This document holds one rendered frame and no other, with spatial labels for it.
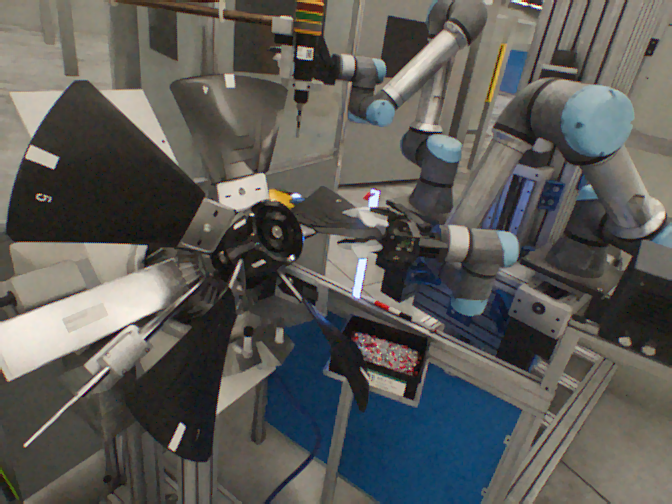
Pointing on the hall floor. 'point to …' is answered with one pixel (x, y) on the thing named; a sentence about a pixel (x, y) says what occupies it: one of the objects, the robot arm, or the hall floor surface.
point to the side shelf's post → (113, 461)
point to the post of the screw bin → (337, 443)
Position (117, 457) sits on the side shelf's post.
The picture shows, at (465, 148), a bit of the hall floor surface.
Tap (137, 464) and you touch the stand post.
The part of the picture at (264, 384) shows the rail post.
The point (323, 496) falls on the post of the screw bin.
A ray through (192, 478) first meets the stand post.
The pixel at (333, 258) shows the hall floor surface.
